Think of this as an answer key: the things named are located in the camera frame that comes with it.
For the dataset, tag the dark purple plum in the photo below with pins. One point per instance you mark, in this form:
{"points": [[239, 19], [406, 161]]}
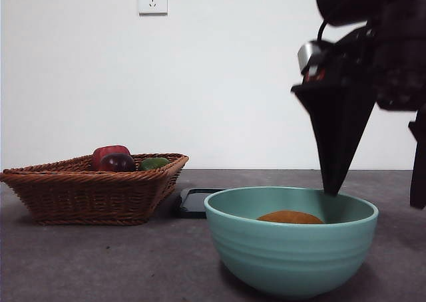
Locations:
{"points": [[118, 162]]}

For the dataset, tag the dark green rectangular tray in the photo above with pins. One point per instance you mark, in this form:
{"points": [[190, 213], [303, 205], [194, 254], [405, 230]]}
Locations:
{"points": [[189, 204]]}

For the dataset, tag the brown kiwifruit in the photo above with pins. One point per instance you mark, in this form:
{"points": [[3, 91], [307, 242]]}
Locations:
{"points": [[289, 217]]}

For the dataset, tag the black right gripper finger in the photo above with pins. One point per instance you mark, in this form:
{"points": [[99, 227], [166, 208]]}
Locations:
{"points": [[420, 165], [336, 132]]}

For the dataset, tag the green avocado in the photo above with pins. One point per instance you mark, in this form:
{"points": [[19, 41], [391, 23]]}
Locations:
{"points": [[153, 164]]}

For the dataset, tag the brown wicker basket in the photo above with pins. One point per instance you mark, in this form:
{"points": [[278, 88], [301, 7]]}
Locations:
{"points": [[83, 199]]}

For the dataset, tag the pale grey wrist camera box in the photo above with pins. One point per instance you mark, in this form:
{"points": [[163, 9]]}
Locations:
{"points": [[306, 54]]}

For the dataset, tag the red apple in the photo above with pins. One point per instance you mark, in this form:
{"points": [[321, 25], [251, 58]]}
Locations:
{"points": [[106, 150]]}

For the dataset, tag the teal ribbed bowl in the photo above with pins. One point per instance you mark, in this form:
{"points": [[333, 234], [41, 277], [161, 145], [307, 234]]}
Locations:
{"points": [[289, 255]]}

